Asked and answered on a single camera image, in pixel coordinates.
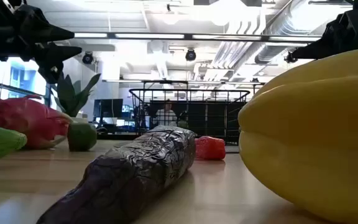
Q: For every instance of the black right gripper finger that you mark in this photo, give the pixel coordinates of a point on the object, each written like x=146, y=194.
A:
x=319, y=49

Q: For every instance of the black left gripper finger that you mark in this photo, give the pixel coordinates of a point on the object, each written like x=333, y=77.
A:
x=54, y=54
x=47, y=29

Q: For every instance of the large pink dragon fruit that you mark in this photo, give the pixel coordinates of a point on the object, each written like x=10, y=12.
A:
x=26, y=121

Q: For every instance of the yellow starfruit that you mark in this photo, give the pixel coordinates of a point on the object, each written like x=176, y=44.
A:
x=315, y=130

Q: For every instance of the dark green avocado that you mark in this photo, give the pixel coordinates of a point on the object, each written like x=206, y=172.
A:
x=81, y=137

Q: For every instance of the purple eggplant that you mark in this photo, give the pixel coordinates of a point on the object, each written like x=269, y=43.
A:
x=129, y=177

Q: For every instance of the orange carrot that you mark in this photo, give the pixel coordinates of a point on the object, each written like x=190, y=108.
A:
x=210, y=147

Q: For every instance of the black ceiling spotlight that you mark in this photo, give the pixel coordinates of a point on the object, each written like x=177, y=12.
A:
x=190, y=55
x=290, y=57
x=87, y=58

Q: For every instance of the black computer monitor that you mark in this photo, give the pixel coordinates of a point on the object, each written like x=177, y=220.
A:
x=107, y=108

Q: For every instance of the person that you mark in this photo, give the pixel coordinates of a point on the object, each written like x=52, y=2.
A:
x=166, y=116

